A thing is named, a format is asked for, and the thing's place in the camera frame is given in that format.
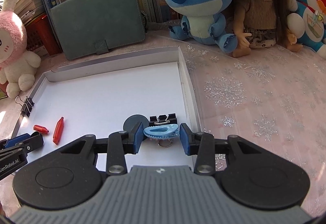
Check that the white cardboard box tray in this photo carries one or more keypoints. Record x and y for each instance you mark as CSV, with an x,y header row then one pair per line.
x,y
97,96

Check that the black binder clip on edge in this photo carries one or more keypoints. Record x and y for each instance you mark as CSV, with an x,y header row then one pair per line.
x,y
26,105

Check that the light blue clip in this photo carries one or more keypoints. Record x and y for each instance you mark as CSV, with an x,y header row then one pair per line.
x,y
162,132

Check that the black round cap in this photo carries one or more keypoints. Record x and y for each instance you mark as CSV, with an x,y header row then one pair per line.
x,y
131,121

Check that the blue Doraemon plush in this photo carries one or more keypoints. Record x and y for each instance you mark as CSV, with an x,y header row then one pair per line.
x,y
307,22

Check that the pink white bunny plush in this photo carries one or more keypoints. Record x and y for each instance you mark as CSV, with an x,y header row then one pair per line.
x,y
18,65

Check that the red crayon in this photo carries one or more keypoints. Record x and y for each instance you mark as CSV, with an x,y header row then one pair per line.
x,y
58,131
40,129

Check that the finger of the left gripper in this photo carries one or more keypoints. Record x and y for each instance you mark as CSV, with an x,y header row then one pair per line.
x,y
33,143
8,143

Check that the brown haired baby doll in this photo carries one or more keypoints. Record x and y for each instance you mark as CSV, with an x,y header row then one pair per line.
x,y
262,24

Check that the black binder clip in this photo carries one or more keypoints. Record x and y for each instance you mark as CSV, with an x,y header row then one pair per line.
x,y
163,120
26,105

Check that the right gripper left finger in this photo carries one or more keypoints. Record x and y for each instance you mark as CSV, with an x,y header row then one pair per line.
x,y
129,141

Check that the green suede notebook case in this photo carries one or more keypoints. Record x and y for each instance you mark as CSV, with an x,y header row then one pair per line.
x,y
86,27

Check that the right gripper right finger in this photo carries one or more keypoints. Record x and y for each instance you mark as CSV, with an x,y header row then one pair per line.
x,y
191,141

